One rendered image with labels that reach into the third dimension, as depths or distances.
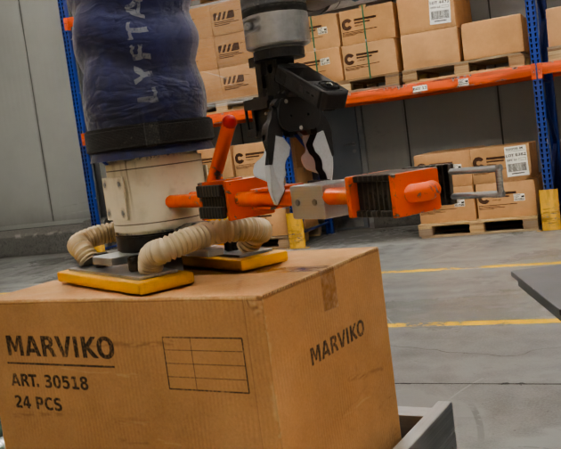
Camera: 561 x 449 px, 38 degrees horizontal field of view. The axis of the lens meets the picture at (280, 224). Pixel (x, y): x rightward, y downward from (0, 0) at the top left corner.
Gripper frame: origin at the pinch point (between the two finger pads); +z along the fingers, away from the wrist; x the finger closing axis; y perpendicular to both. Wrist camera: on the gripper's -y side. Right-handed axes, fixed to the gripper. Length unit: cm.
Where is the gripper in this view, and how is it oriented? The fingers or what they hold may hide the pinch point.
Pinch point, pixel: (304, 193)
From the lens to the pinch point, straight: 113.1
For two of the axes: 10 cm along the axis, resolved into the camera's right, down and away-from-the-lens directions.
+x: -8.0, 1.5, -5.8
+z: 1.2, 9.9, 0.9
